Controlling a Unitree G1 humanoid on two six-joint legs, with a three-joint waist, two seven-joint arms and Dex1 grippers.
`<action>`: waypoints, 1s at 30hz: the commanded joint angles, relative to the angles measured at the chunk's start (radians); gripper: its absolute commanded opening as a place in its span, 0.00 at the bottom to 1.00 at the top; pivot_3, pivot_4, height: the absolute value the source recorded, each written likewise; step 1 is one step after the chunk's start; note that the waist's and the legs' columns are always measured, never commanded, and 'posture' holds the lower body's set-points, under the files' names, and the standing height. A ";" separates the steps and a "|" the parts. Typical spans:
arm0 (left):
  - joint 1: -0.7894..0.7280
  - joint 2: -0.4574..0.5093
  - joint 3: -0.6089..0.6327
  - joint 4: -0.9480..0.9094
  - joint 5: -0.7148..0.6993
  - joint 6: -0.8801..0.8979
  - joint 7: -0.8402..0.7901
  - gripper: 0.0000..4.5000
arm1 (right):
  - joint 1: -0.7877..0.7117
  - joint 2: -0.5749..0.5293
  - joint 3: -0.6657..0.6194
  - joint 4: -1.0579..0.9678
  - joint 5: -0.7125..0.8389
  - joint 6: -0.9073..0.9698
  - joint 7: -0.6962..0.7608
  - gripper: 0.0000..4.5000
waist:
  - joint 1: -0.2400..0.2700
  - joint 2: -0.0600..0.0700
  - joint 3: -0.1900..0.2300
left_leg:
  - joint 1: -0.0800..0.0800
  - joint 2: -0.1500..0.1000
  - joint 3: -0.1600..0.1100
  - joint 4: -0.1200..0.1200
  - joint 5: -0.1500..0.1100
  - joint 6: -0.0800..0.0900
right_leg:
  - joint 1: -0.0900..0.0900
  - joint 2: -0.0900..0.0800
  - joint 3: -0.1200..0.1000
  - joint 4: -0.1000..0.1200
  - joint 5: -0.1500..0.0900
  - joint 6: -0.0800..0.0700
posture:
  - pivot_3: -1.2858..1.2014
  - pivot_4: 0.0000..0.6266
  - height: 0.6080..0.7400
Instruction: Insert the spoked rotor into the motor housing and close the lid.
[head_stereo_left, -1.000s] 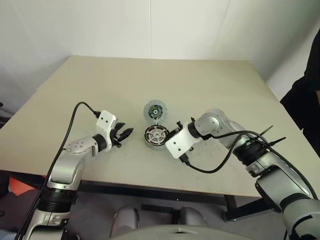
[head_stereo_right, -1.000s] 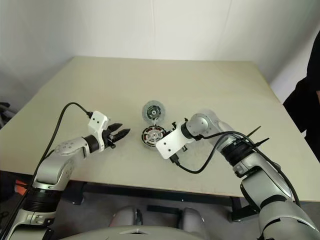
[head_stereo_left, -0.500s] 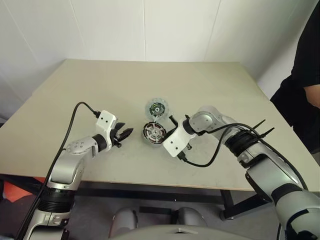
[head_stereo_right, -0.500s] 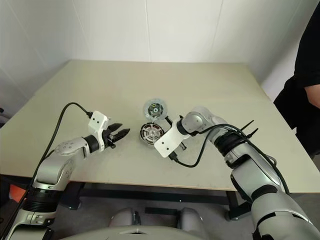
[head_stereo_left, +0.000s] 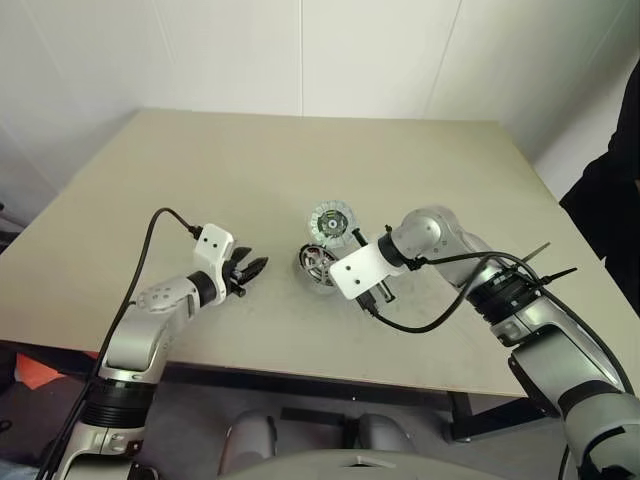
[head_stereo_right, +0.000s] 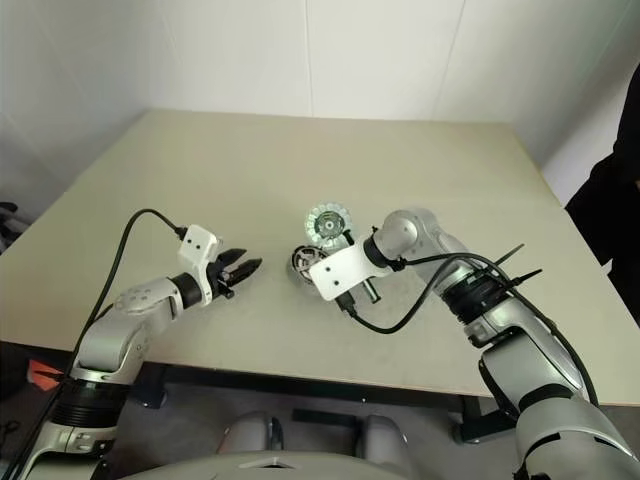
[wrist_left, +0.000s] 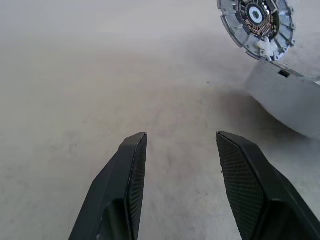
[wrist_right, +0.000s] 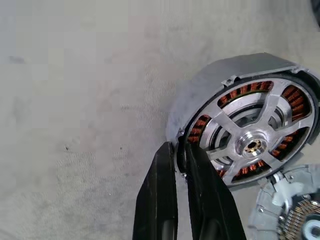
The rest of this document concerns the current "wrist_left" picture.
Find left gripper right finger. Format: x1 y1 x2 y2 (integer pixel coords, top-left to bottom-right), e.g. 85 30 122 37
216 131 320 240

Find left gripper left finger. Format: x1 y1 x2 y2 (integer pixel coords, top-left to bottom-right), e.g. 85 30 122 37
68 131 148 240

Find silver motor stator housing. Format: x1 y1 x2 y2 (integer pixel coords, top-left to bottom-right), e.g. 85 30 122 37
245 59 320 140

